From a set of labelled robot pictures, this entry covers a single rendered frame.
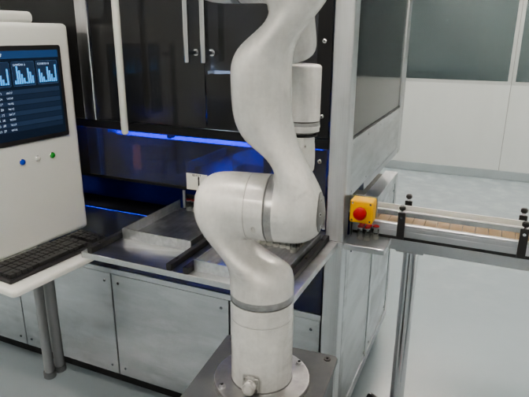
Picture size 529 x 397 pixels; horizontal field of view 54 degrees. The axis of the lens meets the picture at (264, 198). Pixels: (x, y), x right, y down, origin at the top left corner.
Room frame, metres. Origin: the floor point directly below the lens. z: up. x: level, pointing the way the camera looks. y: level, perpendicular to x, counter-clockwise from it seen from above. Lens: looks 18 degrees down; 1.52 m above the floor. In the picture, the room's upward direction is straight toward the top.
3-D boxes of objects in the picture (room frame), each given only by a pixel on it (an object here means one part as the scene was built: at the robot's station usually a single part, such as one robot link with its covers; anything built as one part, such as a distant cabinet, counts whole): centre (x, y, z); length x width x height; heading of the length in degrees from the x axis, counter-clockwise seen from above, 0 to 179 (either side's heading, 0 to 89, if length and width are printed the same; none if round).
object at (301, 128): (1.23, -0.09, 1.31); 0.09 x 0.08 x 0.03; 156
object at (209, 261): (1.43, 0.01, 0.90); 0.34 x 0.26 x 0.04; 156
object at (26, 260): (1.58, 0.72, 0.82); 0.40 x 0.14 x 0.02; 151
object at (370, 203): (1.54, -0.31, 1.00); 0.08 x 0.07 x 0.07; 156
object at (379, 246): (1.57, -0.34, 0.87); 0.14 x 0.13 x 0.02; 156
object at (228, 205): (0.88, 0.03, 1.16); 0.19 x 0.12 x 0.24; 75
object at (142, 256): (1.53, 0.15, 0.87); 0.70 x 0.48 x 0.02; 66
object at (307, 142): (1.22, -0.09, 1.25); 0.10 x 0.08 x 0.11; 156
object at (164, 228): (1.67, 0.27, 0.90); 0.34 x 0.26 x 0.04; 156
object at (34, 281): (1.59, 0.74, 0.79); 0.45 x 0.28 x 0.03; 151
